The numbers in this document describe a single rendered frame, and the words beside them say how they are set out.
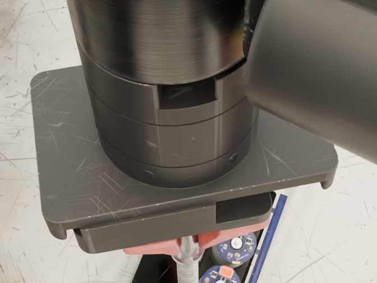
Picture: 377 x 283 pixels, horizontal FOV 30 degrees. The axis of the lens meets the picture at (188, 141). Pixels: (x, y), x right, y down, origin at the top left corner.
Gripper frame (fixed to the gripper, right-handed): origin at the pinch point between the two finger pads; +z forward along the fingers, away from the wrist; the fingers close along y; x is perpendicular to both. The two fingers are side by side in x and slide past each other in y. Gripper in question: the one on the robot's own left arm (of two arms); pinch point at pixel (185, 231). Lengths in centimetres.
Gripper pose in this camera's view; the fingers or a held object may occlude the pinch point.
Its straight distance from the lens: 33.0
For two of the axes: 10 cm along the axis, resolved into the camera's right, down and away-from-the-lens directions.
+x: -1.9, -8.2, 5.4
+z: 0.3, 5.5, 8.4
